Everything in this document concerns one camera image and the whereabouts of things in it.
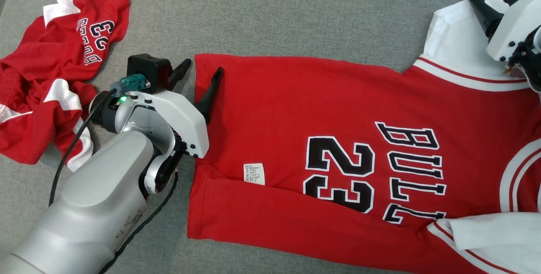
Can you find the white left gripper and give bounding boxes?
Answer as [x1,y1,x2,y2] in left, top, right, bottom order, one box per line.
[127,58,224,159]

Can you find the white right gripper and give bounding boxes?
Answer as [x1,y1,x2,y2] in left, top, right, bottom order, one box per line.
[467,0,541,62]

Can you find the red Bulls 23 jersey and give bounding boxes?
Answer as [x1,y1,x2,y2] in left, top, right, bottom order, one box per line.
[187,0,541,274]

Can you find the red white basketball shorts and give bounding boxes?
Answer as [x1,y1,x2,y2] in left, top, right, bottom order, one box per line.
[0,0,131,172]

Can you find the teal cable connector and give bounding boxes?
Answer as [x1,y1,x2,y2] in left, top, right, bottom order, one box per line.
[111,74,151,96]

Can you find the smooth black arm cable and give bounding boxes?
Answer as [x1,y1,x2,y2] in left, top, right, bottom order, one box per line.
[49,90,119,207]

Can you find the braided black arm cable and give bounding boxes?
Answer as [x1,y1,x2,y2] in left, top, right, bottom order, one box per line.
[98,172,179,274]

